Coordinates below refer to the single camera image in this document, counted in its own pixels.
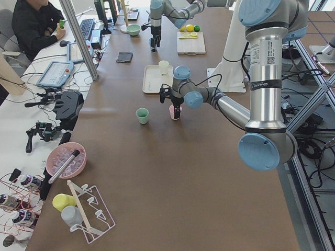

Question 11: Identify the grey folded cloth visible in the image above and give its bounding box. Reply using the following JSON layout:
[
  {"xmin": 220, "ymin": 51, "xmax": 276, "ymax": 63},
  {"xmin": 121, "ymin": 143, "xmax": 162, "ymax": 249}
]
[{"xmin": 116, "ymin": 52, "xmax": 133, "ymax": 63}]

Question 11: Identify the pink bowl with ice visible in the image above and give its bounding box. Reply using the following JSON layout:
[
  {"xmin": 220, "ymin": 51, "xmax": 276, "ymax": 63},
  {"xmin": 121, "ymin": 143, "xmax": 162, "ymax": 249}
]
[{"xmin": 46, "ymin": 142, "xmax": 87, "ymax": 180}]

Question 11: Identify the blue cup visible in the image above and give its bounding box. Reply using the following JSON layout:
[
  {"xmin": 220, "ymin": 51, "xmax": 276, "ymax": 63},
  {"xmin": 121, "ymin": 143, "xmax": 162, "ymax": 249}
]
[{"xmin": 149, "ymin": 38, "xmax": 156, "ymax": 52}]

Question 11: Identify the wooden cutting board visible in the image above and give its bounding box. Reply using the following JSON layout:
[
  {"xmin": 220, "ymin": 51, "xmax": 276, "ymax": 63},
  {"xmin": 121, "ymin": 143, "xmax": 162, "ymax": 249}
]
[{"xmin": 177, "ymin": 31, "xmax": 206, "ymax": 55}]

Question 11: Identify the yellow cup on rack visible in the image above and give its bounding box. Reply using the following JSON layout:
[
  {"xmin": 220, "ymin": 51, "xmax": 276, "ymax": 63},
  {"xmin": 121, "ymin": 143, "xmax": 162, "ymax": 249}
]
[{"xmin": 52, "ymin": 193, "xmax": 76, "ymax": 212}]

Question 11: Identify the seated person in black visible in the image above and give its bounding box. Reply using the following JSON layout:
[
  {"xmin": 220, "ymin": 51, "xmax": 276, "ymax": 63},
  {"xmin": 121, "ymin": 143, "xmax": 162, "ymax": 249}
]
[{"xmin": 12, "ymin": 0, "xmax": 66, "ymax": 61}]

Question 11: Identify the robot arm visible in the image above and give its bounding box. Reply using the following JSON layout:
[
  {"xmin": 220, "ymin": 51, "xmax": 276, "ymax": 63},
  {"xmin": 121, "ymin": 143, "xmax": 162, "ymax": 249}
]
[
  {"xmin": 141, "ymin": 0, "xmax": 234, "ymax": 52},
  {"xmin": 160, "ymin": 1, "xmax": 309, "ymax": 171}
]

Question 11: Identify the aluminium frame post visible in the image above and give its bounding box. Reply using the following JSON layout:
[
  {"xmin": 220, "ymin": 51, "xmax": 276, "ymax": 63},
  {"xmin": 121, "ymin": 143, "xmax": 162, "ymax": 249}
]
[{"xmin": 59, "ymin": 0, "xmax": 98, "ymax": 81}]

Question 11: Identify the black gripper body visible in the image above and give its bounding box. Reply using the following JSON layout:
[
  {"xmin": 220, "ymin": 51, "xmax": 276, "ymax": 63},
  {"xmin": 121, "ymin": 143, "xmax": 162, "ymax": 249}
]
[
  {"xmin": 170, "ymin": 95, "xmax": 182, "ymax": 107},
  {"xmin": 151, "ymin": 25, "xmax": 160, "ymax": 38}
]

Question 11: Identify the metal muddler black tip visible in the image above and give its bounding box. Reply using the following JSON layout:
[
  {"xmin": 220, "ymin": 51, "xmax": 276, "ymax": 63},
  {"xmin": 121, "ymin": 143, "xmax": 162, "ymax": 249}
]
[{"xmin": 48, "ymin": 150, "xmax": 80, "ymax": 184}]

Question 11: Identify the green bowl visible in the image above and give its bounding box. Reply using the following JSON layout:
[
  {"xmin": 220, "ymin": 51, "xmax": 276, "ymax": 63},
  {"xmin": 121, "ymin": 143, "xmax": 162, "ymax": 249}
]
[{"xmin": 126, "ymin": 24, "xmax": 141, "ymax": 36}]

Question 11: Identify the pale yellow cup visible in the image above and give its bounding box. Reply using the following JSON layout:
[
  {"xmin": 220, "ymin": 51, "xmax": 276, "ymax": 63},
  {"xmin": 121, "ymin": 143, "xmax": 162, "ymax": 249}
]
[{"xmin": 158, "ymin": 60, "xmax": 170, "ymax": 75}]

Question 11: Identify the white wire rack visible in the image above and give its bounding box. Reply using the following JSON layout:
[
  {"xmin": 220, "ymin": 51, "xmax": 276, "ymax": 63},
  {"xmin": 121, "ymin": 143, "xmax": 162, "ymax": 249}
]
[{"xmin": 67, "ymin": 180, "xmax": 116, "ymax": 244}]

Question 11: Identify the beige rabbit tray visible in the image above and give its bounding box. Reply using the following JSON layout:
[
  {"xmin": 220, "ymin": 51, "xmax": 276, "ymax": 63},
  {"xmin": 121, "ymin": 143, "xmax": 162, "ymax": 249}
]
[{"xmin": 142, "ymin": 65, "xmax": 173, "ymax": 94}]

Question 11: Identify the black monitor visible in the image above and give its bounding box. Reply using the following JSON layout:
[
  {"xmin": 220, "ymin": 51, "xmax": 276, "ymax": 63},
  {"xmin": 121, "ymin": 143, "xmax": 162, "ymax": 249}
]
[{"xmin": 94, "ymin": 0, "xmax": 111, "ymax": 35}]

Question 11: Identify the black keyboard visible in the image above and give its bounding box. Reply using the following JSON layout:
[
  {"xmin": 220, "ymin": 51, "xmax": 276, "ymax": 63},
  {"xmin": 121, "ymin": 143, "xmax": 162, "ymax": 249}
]
[{"xmin": 80, "ymin": 18, "xmax": 95, "ymax": 40}]

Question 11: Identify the blue teach pendant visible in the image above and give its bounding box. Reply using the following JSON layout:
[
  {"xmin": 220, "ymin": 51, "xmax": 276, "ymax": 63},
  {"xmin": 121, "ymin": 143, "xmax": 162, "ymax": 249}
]
[{"xmin": 36, "ymin": 61, "xmax": 74, "ymax": 88}]

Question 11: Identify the grey cup on rack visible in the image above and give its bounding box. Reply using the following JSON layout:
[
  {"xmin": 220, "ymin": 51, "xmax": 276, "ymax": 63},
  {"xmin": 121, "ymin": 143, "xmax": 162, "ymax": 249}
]
[{"xmin": 61, "ymin": 206, "xmax": 83, "ymax": 227}]

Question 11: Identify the pink cup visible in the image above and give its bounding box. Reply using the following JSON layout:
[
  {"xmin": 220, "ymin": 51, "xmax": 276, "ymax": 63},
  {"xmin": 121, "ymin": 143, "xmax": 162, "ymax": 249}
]
[{"xmin": 169, "ymin": 104, "xmax": 181, "ymax": 120}]

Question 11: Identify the whole lemon near lime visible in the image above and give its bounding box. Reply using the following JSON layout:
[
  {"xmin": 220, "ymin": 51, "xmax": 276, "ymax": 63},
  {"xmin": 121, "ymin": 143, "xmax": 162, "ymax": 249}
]
[{"xmin": 186, "ymin": 24, "xmax": 194, "ymax": 32}]

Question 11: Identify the wooden cup stand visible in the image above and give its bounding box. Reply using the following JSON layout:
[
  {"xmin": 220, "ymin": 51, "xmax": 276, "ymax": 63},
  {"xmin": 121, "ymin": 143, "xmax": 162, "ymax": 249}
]
[{"xmin": 117, "ymin": 0, "xmax": 129, "ymax": 34}]

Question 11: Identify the green cup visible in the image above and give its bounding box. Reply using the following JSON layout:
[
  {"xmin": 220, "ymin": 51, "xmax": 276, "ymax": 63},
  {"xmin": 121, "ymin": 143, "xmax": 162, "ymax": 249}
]
[{"xmin": 136, "ymin": 108, "xmax": 149, "ymax": 124}]

